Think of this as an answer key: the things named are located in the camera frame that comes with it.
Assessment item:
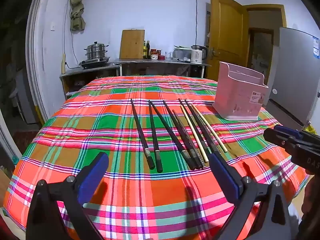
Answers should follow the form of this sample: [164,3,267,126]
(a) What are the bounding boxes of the grey refrigerator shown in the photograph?
[268,26,320,131]

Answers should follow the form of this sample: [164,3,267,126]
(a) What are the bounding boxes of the yellow wooden door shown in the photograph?
[209,0,250,81]

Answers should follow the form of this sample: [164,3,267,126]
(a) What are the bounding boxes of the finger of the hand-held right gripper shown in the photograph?
[273,125,305,140]
[263,128,296,148]

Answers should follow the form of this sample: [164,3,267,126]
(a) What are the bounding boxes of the thin dark wall cable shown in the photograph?
[194,0,199,46]
[64,0,80,69]

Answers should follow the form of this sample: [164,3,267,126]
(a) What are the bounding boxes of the pink plastic utensil holder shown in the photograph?
[212,61,269,121]

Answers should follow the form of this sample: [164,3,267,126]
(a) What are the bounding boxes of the gas stove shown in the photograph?
[79,56,111,69]

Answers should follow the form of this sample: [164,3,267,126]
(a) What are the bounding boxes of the black chopstick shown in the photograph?
[184,99,223,155]
[178,98,217,157]
[163,100,203,170]
[149,101,198,170]
[130,99,156,170]
[148,100,164,173]

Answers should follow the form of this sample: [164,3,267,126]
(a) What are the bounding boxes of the wooden cutting board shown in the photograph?
[119,29,146,60]

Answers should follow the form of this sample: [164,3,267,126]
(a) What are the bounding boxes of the steel steamer pot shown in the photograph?
[84,41,109,60]

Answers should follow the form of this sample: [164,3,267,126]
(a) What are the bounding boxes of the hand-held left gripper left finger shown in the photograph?
[26,152,110,240]

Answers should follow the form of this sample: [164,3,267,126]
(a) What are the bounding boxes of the plaid tablecloth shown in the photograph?
[4,75,310,240]

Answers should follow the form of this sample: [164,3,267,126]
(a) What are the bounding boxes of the dark brown chopstick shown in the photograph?
[172,109,206,168]

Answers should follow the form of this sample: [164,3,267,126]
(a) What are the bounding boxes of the steel kitchen counter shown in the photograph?
[114,58,212,77]

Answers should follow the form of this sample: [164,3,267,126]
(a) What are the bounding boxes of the white electric kettle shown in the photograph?
[191,45,209,64]

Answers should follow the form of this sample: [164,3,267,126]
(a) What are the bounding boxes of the low stove stand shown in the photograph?
[59,64,121,98]

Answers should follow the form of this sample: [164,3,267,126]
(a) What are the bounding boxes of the light wooden chopstick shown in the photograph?
[180,105,209,163]
[191,103,228,153]

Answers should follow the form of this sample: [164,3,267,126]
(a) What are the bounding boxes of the green hanging curtain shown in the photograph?
[69,0,87,32]

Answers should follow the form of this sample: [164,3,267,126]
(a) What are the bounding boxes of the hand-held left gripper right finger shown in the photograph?
[209,152,293,240]

